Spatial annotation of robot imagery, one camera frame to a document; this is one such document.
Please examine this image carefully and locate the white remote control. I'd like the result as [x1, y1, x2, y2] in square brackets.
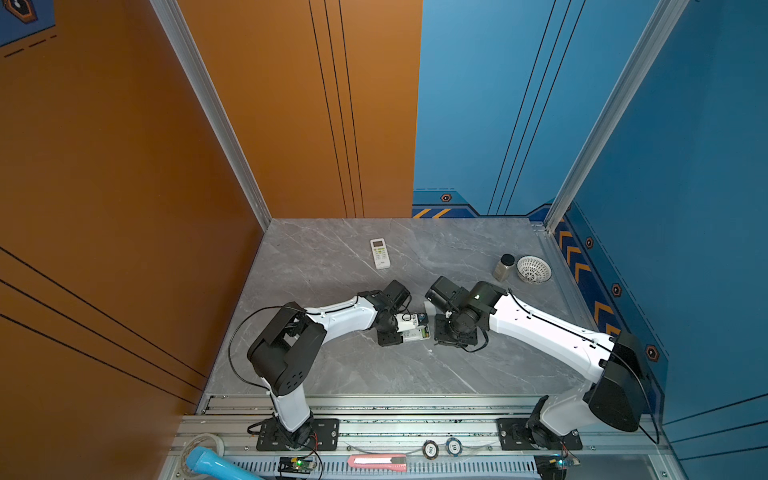
[396, 313, 431, 343]
[370, 238, 391, 270]

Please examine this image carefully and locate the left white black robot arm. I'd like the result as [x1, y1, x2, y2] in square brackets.
[247, 280, 411, 448]

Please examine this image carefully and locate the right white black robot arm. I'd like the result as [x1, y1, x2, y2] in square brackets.
[425, 276, 652, 449]

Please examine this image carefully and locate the glass jar black lid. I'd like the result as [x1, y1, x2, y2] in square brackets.
[492, 253, 516, 282]

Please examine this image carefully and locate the white mesh basket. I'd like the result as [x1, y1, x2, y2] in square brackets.
[516, 255, 552, 284]

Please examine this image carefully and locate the blue round badge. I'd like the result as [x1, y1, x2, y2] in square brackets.
[445, 437, 463, 457]

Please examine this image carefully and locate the black round badge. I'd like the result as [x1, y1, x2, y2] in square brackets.
[422, 440, 440, 461]

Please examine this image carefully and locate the pink utility knife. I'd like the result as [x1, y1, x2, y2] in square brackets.
[347, 454, 407, 473]

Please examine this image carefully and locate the green circuit board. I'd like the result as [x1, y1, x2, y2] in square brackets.
[277, 456, 320, 477]

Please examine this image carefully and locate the small circuit board right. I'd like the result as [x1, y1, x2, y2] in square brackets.
[549, 456, 581, 471]

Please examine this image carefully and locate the white tape roll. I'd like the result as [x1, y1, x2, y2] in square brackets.
[181, 433, 225, 463]

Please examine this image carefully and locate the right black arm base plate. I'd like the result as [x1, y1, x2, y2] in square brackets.
[496, 418, 583, 451]

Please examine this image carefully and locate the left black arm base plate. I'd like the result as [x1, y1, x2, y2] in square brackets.
[256, 417, 339, 452]

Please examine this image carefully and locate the blue cylinder handle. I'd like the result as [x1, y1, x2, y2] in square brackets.
[184, 446, 262, 480]

